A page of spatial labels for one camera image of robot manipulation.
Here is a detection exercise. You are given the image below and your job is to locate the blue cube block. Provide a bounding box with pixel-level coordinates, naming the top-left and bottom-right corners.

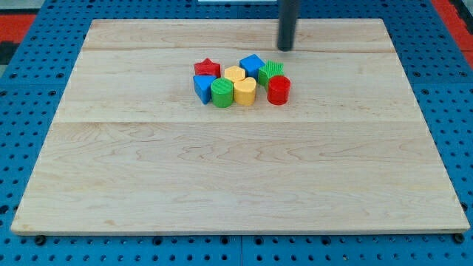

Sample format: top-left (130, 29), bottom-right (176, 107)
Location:
top-left (239, 54), bottom-right (265, 81)

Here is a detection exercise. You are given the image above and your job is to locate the red cylinder block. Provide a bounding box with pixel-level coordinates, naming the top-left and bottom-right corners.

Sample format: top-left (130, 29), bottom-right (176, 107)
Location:
top-left (267, 75), bottom-right (291, 105)

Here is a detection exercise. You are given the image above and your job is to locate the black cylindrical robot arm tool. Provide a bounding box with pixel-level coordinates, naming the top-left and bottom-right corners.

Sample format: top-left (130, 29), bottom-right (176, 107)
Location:
top-left (276, 0), bottom-right (301, 52)

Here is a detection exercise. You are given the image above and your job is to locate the blue triangle block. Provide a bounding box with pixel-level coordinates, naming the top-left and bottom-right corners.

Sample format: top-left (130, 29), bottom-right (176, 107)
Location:
top-left (193, 75), bottom-right (217, 105)

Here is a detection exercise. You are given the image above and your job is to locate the red star block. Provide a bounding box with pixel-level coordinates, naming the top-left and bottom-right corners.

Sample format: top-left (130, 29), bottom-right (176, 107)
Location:
top-left (194, 58), bottom-right (221, 78)

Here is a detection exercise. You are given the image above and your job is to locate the yellow hexagon block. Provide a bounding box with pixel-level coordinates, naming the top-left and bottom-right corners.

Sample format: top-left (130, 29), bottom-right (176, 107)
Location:
top-left (224, 66), bottom-right (246, 83)

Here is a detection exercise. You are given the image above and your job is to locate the light wooden board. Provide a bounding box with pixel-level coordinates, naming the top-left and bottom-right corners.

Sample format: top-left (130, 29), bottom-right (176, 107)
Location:
top-left (11, 18), bottom-right (470, 236)

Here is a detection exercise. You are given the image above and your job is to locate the yellow heart block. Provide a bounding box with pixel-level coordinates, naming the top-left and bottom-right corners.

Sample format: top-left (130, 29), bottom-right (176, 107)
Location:
top-left (234, 77), bottom-right (256, 106)

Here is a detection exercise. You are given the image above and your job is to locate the green star block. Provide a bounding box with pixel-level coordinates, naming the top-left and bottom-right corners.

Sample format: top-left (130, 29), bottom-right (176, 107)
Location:
top-left (258, 60), bottom-right (284, 89)

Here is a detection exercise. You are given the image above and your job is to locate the green cylinder block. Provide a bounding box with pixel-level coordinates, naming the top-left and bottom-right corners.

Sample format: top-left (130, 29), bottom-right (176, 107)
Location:
top-left (211, 78), bottom-right (234, 108)

